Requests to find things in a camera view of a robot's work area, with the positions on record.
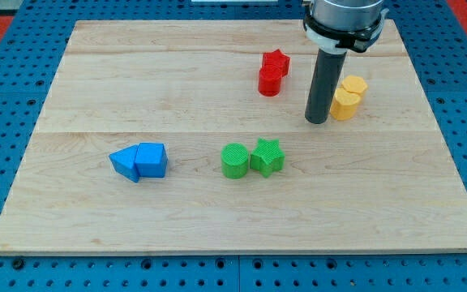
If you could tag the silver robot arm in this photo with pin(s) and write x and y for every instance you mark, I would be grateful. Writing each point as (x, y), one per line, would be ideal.
(337, 26)

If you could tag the green circle block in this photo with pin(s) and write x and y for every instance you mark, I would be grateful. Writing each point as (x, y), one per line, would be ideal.
(234, 161)

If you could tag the red circle block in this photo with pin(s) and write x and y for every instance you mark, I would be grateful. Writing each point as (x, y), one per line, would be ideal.
(269, 80)

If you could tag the yellow hexagon block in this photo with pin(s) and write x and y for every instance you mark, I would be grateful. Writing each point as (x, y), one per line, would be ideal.
(355, 84)

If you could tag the green star block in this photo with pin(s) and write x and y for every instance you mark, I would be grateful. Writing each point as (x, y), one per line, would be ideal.
(267, 157)

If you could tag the blue cube block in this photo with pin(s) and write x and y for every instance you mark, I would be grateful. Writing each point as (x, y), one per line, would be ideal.
(151, 160)

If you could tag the red star block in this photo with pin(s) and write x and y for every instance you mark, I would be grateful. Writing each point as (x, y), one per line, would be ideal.
(278, 59)

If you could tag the blue triangle block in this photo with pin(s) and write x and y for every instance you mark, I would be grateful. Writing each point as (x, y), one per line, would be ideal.
(123, 162)

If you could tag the yellow heart block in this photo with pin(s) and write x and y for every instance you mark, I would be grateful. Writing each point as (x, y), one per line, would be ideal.
(344, 104)

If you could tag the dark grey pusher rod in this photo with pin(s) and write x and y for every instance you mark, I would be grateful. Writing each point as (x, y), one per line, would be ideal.
(323, 85)

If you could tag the wooden board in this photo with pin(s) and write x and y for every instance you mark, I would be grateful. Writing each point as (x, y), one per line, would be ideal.
(382, 182)

